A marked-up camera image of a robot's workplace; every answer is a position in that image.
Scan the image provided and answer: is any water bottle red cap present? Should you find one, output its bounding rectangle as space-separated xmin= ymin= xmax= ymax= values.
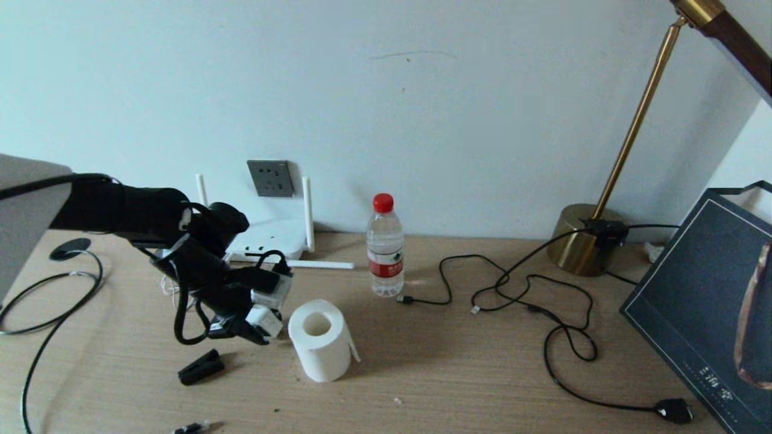
xmin=366 ymin=193 xmax=405 ymax=298

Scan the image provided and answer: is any black lamp power cord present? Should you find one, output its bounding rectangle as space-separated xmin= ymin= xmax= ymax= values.
xmin=397 ymin=254 xmax=694 ymax=424

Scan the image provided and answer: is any white power adapter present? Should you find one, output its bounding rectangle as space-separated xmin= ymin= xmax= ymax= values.
xmin=246 ymin=306 xmax=283 ymax=338

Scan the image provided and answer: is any thin white adapter cable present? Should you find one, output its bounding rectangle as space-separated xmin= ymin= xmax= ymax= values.
xmin=160 ymin=274 xmax=182 ymax=308

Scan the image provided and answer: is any black cable silver connector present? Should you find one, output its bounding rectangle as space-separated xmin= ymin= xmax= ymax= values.
xmin=470 ymin=227 xmax=604 ymax=315

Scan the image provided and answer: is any black desk grommet cover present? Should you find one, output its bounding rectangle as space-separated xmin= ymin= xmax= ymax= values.
xmin=49 ymin=237 xmax=92 ymax=261

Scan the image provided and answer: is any white router with antennas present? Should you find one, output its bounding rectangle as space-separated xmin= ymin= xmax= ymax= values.
xmin=194 ymin=174 xmax=355 ymax=270

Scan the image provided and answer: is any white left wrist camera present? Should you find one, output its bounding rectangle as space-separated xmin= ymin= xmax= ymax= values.
xmin=229 ymin=265 xmax=294 ymax=312

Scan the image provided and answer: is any grey wall socket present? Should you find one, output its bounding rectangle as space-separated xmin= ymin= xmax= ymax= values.
xmin=247 ymin=160 xmax=296 ymax=198

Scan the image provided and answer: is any dark gift bag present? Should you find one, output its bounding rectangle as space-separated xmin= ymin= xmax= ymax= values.
xmin=619 ymin=181 xmax=772 ymax=434

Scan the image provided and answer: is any brown ribbon bag handle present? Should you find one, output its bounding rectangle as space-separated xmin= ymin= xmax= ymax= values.
xmin=733 ymin=241 xmax=772 ymax=391

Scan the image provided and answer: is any white toilet paper roll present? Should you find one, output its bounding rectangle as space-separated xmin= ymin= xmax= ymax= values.
xmin=287 ymin=298 xmax=361 ymax=383

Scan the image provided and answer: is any thick black looped cable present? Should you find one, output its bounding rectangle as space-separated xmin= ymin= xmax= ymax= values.
xmin=0 ymin=249 xmax=104 ymax=434

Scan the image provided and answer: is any black power block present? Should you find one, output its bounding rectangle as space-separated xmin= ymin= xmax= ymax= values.
xmin=582 ymin=218 xmax=628 ymax=248

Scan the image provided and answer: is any brass desk lamp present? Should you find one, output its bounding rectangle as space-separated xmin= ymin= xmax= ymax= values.
xmin=546 ymin=0 xmax=772 ymax=277

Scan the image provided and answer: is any black plastic clip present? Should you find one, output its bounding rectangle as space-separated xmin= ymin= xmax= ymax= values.
xmin=177 ymin=348 xmax=225 ymax=386

